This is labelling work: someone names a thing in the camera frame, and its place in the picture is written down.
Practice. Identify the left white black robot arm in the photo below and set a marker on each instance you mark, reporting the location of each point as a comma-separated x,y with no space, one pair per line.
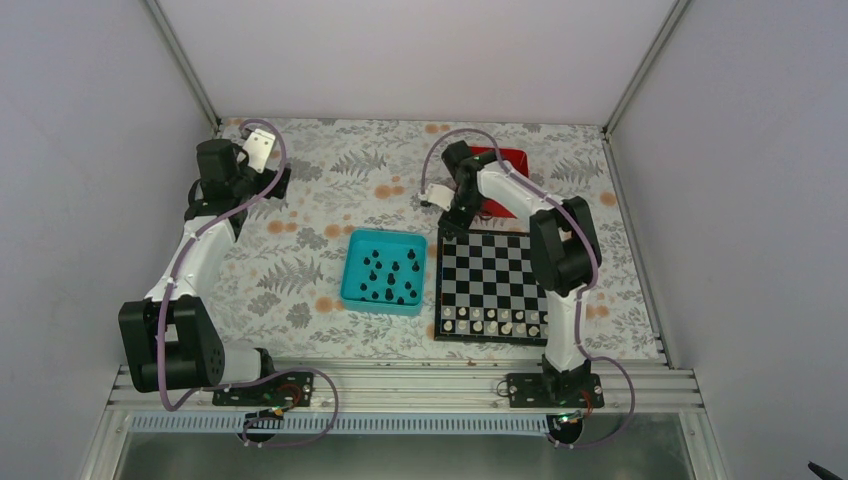
169,337

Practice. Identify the aluminium rail frame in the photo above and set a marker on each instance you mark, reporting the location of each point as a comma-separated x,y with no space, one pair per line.
439,397

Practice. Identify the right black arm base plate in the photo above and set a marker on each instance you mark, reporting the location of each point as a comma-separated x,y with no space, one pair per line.
539,391

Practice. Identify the floral patterned table mat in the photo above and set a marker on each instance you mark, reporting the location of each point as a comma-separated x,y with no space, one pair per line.
279,286

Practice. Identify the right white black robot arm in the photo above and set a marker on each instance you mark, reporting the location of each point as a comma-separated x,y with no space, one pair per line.
564,252

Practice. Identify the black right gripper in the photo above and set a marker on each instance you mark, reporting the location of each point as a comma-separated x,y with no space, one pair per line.
456,225

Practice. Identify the aluminium corner frame post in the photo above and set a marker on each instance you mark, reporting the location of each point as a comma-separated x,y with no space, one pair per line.
186,69

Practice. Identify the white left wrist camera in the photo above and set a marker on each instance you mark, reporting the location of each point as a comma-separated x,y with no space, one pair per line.
258,147

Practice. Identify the white chess pieces row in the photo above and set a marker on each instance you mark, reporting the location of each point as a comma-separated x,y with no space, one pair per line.
478,322

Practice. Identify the black white chess board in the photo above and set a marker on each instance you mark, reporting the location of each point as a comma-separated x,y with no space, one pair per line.
488,269

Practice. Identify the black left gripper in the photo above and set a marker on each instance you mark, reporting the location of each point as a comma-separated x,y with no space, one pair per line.
279,190

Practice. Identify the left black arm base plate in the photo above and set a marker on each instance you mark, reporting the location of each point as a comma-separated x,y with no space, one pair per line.
288,390

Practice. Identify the teal plastic tray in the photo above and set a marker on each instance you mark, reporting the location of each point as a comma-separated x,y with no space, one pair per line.
385,272

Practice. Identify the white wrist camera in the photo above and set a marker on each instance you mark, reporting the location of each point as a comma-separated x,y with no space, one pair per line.
435,196
258,147

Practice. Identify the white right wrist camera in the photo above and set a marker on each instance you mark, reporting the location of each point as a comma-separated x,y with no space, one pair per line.
435,196

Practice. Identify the right aluminium corner post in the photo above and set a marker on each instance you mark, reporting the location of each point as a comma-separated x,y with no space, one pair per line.
667,28

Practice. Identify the red plastic tray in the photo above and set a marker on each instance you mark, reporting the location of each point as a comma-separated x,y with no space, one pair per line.
503,196

